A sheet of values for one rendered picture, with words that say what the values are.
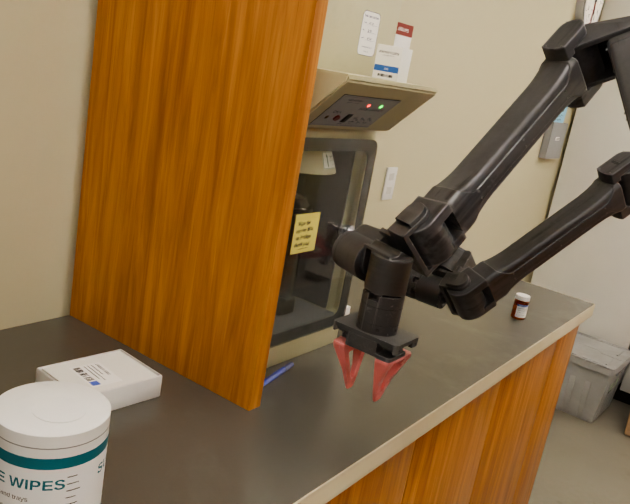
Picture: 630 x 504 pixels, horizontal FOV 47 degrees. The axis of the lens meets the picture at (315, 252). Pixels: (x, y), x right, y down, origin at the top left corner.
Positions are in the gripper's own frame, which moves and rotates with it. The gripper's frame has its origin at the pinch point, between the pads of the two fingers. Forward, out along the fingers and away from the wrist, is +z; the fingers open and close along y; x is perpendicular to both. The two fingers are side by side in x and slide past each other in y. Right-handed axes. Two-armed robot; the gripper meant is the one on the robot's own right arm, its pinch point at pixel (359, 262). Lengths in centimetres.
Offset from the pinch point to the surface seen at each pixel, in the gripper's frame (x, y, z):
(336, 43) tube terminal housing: -38.3, 20.1, 5.5
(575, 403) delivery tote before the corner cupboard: 68, -257, -3
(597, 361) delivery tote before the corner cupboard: 43, -254, -7
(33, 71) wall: -19, 48, 48
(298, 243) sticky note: -2.1, 17.2, 3.9
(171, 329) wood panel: 18.5, 31.5, 15.9
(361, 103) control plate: -29.1, 19.8, -2.7
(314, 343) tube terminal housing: 19.3, -0.2, 5.0
